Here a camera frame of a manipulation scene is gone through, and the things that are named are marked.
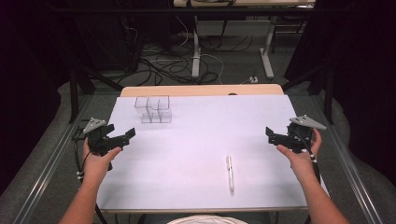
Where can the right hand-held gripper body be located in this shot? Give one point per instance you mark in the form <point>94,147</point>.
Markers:
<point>299,138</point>

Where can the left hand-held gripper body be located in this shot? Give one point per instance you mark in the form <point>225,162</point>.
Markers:
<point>101,143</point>

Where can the clear acrylic organizer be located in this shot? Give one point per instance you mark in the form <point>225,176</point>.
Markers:
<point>154,109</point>

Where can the white pen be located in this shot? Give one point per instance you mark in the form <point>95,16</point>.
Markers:
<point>230,174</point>

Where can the person's left hand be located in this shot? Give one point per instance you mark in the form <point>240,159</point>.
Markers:
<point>96,166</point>

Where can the person's right hand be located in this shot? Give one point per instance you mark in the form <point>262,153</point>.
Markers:
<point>303,165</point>

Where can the black metal stand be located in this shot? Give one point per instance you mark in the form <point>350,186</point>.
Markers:
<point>327,90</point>
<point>74,93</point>

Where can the white power plug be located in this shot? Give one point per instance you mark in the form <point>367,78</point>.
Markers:
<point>253,79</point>

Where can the black curtain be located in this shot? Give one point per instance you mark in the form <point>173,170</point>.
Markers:
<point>28,62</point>
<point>364,77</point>

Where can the grey equipment rack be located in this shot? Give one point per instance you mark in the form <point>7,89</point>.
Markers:
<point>196,56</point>

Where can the person's white shirt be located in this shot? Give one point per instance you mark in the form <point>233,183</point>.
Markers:
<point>207,220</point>

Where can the aluminium floor rail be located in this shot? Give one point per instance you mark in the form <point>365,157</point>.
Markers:
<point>49,165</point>
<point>351,174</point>

